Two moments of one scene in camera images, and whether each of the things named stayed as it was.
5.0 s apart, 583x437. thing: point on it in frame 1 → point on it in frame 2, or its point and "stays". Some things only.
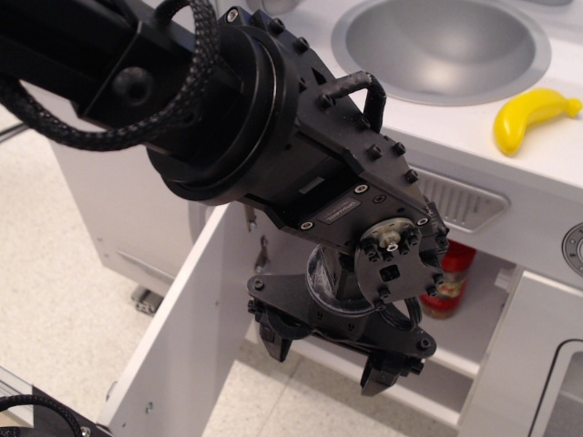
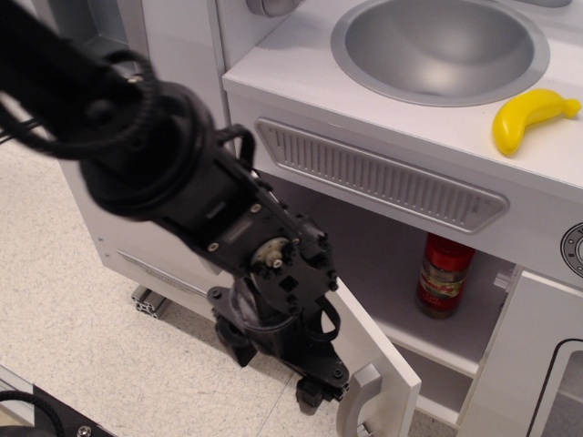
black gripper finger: [277, 329] → [236, 340]
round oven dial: [572, 248] stays
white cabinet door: [186, 355] → [357, 343]
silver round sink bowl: [441, 51] stays
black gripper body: [328, 301] → [279, 305]
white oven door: [560, 410] stays
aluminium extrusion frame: [146, 301] stays
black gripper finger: [383, 370] → [311, 392]
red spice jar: [452, 283] stays
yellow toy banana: [518, 116] stays
